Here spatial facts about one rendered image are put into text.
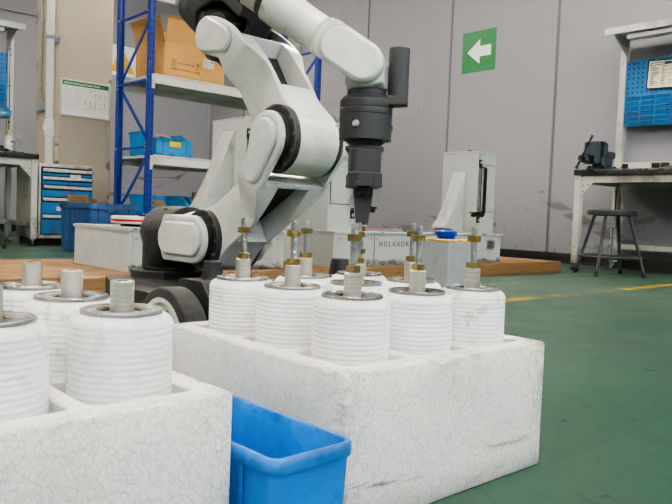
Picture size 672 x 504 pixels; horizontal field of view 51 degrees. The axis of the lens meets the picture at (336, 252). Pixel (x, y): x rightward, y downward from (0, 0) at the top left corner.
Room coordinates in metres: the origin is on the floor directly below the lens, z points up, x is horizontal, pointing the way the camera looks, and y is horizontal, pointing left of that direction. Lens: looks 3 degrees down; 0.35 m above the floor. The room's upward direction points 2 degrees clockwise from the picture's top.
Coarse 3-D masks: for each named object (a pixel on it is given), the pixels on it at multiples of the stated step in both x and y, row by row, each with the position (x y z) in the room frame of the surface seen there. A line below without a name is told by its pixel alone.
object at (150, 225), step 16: (160, 208) 1.87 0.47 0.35; (176, 208) 1.82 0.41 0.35; (192, 208) 1.82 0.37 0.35; (144, 224) 1.86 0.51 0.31; (160, 224) 1.79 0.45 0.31; (144, 240) 1.84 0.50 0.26; (144, 256) 1.84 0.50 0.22; (160, 256) 1.79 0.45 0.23; (144, 272) 1.79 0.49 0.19; (160, 272) 1.78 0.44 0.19; (176, 272) 1.81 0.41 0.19; (192, 272) 1.84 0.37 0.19; (208, 272) 1.40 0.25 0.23; (336, 272) 1.64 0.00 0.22; (144, 288) 1.58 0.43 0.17; (192, 288) 1.38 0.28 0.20; (208, 288) 1.35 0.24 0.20; (208, 304) 1.34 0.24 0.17
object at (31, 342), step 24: (0, 336) 0.55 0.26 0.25; (24, 336) 0.56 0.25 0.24; (48, 336) 0.59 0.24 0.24; (0, 360) 0.55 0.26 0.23; (24, 360) 0.56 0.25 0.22; (48, 360) 0.59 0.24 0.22; (0, 384) 0.54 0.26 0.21; (24, 384) 0.56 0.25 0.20; (48, 384) 0.60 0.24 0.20; (0, 408) 0.54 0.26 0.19; (24, 408) 0.56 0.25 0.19; (48, 408) 0.60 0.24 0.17
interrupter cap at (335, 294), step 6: (324, 294) 0.84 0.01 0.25; (330, 294) 0.85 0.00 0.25; (336, 294) 0.86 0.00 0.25; (342, 294) 0.87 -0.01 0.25; (366, 294) 0.87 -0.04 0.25; (372, 294) 0.86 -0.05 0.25; (378, 294) 0.87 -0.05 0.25; (348, 300) 0.82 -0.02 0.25; (354, 300) 0.82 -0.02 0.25; (360, 300) 0.82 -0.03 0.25; (366, 300) 0.82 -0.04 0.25; (372, 300) 0.83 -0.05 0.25
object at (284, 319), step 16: (320, 288) 0.95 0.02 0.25; (272, 304) 0.91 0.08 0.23; (288, 304) 0.90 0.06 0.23; (304, 304) 0.90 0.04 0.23; (256, 320) 0.93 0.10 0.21; (272, 320) 0.90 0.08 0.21; (288, 320) 0.90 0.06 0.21; (304, 320) 0.90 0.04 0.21; (256, 336) 0.93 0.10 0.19; (272, 336) 0.90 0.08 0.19; (288, 336) 0.90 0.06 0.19; (304, 336) 0.90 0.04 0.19
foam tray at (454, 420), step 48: (192, 336) 0.99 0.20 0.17; (240, 336) 0.95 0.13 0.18; (240, 384) 0.90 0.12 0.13; (288, 384) 0.82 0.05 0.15; (336, 384) 0.76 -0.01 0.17; (384, 384) 0.79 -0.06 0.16; (432, 384) 0.85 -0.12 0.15; (480, 384) 0.91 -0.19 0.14; (528, 384) 0.98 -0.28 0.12; (336, 432) 0.76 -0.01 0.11; (384, 432) 0.79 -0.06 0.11; (432, 432) 0.85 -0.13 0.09; (480, 432) 0.91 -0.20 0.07; (528, 432) 0.99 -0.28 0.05; (384, 480) 0.79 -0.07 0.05; (432, 480) 0.85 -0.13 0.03; (480, 480) 0.92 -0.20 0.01
